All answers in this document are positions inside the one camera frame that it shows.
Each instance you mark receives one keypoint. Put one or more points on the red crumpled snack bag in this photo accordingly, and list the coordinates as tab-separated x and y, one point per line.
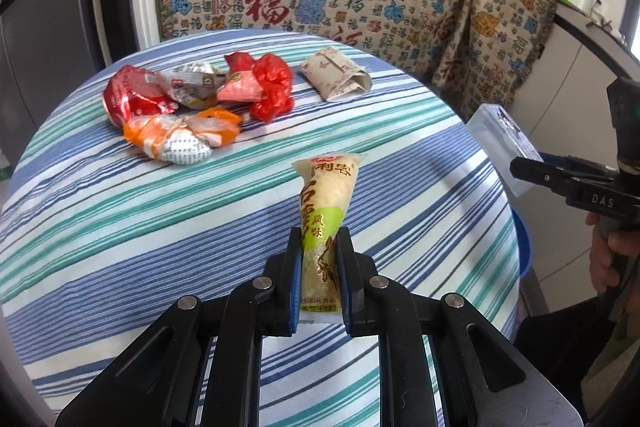
135	97

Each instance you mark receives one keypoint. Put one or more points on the red pink snack packet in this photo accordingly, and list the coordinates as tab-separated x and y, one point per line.
240	89

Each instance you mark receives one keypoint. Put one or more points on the blue plastic basket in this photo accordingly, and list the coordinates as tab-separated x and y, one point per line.
522	252

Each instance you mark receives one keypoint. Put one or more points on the red plastic bag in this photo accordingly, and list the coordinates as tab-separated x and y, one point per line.
270	87

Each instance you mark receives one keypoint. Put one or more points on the dark clothing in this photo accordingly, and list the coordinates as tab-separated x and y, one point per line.
550	347

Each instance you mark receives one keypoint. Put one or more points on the grey refrigerator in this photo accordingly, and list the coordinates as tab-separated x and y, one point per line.
45	32

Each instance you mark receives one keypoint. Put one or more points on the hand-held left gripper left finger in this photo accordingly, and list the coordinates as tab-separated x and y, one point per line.
295	287

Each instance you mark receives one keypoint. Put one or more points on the white yellow wrapper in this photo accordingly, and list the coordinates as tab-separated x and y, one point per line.
187	84

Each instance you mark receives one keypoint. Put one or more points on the folded printed paper bag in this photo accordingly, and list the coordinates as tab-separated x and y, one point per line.
335	74

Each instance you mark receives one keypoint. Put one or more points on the white kitchen counter cabinet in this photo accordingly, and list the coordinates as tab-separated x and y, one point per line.
565	72

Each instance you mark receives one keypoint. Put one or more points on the striped round tablecloth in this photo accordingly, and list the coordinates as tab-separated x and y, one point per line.
150	232

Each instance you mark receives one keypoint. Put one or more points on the yellow green snack packet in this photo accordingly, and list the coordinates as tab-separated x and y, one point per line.
325	202

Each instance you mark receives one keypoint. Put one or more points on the person's right hand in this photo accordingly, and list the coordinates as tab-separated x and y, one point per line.
602	257

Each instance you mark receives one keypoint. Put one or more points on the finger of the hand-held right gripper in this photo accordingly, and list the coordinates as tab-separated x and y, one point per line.
545	177
575	166

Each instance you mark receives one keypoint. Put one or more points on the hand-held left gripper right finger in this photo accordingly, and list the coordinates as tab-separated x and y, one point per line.
345	287

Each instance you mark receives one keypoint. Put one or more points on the clear plastic box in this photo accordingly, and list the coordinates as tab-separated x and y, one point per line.
500	137

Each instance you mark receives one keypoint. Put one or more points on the orange snack bag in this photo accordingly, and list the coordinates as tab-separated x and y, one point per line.
175	142

